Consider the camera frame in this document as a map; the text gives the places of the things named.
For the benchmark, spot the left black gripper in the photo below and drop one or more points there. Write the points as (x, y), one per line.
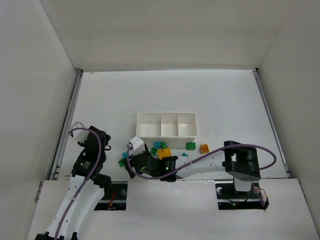
(94, 136)

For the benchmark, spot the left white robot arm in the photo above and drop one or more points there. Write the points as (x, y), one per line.
(87, 186)

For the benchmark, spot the green square lego right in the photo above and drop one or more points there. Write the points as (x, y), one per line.
(190, 146)

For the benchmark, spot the white three-compartment container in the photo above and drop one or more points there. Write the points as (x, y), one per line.
(174, 128)

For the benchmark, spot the large yellow lego brick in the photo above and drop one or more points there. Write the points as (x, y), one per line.
(164, 153)

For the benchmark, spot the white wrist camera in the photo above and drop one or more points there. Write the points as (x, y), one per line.
(136, 146)
(78, 132)

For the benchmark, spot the yellow rounded lego piece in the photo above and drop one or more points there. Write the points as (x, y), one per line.
(204, 148)

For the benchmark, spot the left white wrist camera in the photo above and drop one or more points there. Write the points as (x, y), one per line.
(78, 132)

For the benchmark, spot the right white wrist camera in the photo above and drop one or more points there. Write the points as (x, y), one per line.
(136, 146)

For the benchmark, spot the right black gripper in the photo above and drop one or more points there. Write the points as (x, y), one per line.
(136, 162)

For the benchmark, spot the blue rounded lego piece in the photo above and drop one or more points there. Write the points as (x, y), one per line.
(125, 155)

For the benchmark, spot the blue lego brick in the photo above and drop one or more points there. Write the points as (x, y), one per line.
(157, 144)

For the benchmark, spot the blue and yellow lego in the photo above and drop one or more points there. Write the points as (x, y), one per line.
(184, 154)

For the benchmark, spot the green long lego brick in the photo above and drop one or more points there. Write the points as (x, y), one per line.
(121, 162)

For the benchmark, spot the small green lego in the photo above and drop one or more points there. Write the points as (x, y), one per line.
(154, 151)
(164, 145)

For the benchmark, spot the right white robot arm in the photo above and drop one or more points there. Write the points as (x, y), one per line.
(236, 159)

